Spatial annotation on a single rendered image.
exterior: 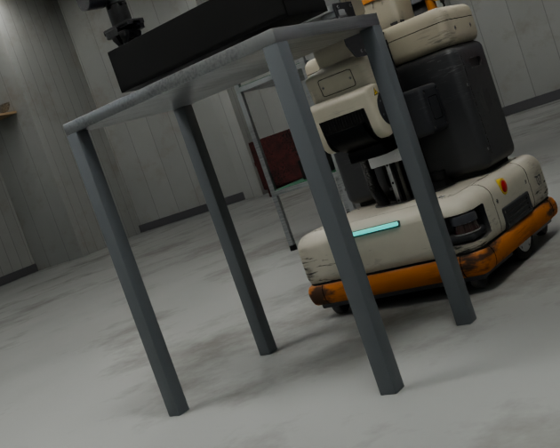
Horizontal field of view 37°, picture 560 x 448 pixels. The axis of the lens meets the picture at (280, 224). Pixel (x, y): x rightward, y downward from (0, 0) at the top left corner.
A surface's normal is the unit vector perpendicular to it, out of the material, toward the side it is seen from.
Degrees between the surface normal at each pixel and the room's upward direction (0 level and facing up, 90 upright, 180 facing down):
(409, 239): 90
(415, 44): 90
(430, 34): 90
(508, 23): 90
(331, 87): 98
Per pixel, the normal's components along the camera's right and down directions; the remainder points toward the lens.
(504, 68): -0.43, 0.23
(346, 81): -0.51, 0.40
